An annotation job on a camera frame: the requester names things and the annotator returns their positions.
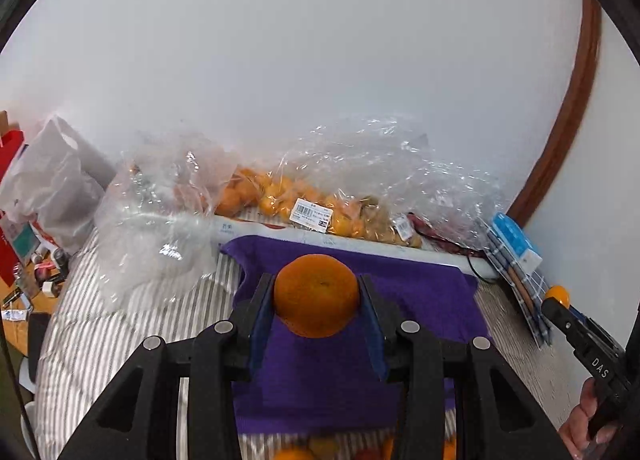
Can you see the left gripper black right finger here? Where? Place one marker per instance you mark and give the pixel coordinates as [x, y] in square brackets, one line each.
[497, 417]

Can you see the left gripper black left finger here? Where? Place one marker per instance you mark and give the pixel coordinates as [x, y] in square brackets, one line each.
[136, 415]

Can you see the large orange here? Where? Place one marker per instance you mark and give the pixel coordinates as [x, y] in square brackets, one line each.
[316, 296]
[450, 449]

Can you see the small orange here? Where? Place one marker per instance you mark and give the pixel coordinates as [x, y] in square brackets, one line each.
[559, 294]

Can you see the yellow-green round fruit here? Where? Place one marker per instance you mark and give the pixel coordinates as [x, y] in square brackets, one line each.
[324, 447]

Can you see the clear bag of yellow fruits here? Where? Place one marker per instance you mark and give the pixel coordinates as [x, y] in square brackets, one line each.
[375, 223]

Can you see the person's right hand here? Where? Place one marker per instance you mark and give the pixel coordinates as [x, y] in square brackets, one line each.
[574, 431]

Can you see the purple towel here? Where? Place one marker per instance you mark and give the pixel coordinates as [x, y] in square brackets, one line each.
[306, 385]

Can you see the orange behind apple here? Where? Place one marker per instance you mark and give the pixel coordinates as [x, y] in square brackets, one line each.
[387, 448]

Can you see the red apple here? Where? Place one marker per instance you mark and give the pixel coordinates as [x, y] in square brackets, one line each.
[368, 454]

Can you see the orange near yellow fruit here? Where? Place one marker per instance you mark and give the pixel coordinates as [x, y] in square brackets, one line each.
[294, 453]

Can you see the left clear plastic bag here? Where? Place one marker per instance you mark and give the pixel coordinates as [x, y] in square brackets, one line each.
[155, 222]

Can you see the striped bed quilt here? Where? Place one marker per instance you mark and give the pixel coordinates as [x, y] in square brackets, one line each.
[86, 343]

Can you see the blue tissue pack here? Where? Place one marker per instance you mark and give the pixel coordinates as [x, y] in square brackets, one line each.
[517, 242]

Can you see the clear bag of mandarins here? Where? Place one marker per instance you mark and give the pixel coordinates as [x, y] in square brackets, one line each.
[311, 195]

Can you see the crumpled clear plastic bag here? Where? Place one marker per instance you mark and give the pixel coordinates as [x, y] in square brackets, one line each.
[392, 155]

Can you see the grey plastic bag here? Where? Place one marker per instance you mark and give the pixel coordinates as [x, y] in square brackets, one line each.
[57, 182]

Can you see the red paper bag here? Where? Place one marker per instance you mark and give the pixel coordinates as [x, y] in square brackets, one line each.
[11, 144]

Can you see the brown wooden door frame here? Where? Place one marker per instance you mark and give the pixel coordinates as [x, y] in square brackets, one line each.
[569, 119]

